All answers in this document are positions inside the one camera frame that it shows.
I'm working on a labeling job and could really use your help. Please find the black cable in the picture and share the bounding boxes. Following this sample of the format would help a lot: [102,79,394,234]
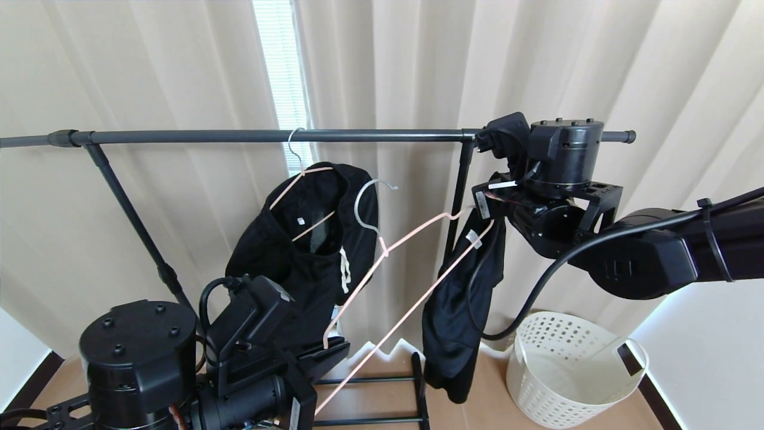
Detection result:
[467,187,764,342]
[198,277,239,371]

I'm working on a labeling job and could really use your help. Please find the pink clothes hanger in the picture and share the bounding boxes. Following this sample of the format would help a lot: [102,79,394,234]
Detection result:
[269,128,335,242]
[313,179,496,417]

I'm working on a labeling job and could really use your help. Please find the beige curtain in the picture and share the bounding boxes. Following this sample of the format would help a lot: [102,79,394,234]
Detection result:
[292,0,764,359]
[0,0,290,359]

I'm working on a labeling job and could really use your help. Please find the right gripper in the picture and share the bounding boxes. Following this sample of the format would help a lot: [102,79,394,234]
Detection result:
[472,173,589,259]

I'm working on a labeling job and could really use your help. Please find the black clothes rack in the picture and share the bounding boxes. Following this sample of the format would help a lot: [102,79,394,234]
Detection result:
[0,127,636,430]

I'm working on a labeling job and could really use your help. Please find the black garment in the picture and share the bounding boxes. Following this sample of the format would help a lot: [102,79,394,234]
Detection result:
[422,206,508,405]

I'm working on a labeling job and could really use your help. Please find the black shorts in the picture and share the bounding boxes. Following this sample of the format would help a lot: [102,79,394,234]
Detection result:
[226,162,380,359]

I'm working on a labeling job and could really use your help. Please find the white laundry basket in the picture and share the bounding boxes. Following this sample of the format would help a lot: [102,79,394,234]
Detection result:
[506,311,649,429]

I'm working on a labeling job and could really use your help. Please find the window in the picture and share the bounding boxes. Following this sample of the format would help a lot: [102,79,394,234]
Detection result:
[252,0,314,177]

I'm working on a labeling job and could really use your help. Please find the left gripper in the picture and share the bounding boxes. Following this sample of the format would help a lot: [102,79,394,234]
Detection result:
[191,349,318,430]

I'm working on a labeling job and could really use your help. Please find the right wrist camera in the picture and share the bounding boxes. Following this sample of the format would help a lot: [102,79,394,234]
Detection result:
[476,112,532,174]

